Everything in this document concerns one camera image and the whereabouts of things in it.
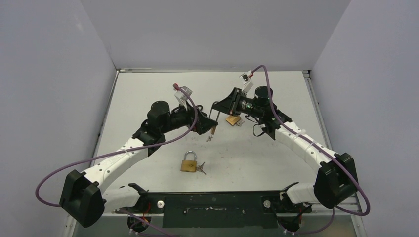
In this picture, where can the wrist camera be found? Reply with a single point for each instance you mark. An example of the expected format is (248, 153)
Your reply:
(182, 94)
(246, 80)

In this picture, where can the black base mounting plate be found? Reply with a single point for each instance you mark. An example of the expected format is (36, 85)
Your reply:
(264, 209)

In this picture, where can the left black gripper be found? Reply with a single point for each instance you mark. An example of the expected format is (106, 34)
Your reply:
(203, 123)

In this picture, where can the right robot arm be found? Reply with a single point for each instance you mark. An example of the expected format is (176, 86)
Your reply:
(336, 177)

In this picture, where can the aluminium frame rail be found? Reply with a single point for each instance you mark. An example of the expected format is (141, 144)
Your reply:
(151, 70)

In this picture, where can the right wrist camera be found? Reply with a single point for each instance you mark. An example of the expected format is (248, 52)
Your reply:
(246, 80)

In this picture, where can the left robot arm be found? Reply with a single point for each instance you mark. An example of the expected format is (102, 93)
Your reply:
(85, 196)

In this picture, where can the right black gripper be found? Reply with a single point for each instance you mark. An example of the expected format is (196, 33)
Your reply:
(233, 101)

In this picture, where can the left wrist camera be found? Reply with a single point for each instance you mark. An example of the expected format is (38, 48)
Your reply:
(182, 94)

